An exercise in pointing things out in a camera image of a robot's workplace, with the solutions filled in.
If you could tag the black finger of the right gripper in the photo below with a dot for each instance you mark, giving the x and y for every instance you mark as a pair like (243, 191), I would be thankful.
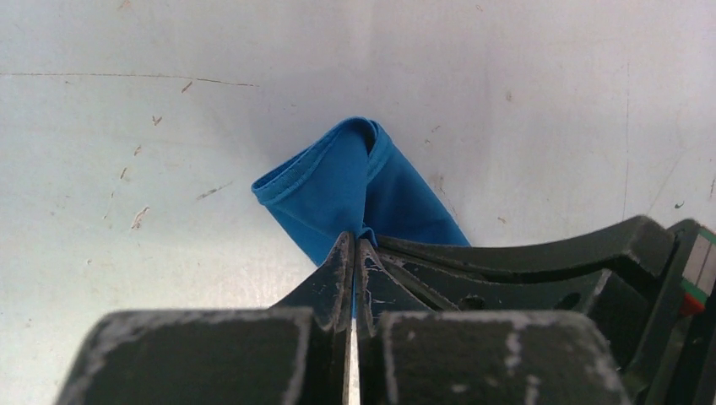
(617, 309)

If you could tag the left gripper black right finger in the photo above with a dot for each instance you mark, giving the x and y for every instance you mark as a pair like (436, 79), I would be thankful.
(410, 354)

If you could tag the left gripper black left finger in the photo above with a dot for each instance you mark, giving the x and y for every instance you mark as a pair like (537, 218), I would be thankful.
(297, 351)

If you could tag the blue cloth napkin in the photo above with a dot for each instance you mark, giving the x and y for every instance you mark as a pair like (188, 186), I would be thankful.
(354, 179)

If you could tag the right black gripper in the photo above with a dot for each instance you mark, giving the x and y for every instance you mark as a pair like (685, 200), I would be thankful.
(674, 362)

